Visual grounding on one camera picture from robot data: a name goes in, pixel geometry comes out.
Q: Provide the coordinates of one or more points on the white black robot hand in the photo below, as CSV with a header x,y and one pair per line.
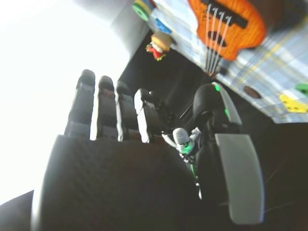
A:
x,y
101,183

